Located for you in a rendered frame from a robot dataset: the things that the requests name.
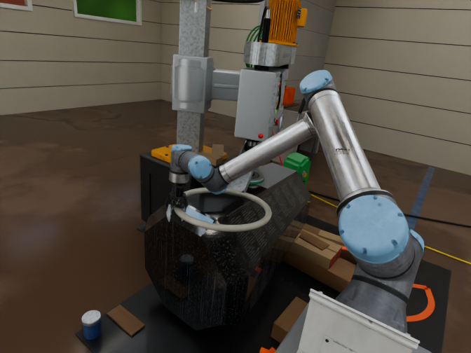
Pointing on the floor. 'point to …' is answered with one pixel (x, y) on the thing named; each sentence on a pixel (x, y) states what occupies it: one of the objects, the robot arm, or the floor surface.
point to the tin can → (92, 324)
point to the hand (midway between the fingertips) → (175, 218)
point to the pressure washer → (300, 162)
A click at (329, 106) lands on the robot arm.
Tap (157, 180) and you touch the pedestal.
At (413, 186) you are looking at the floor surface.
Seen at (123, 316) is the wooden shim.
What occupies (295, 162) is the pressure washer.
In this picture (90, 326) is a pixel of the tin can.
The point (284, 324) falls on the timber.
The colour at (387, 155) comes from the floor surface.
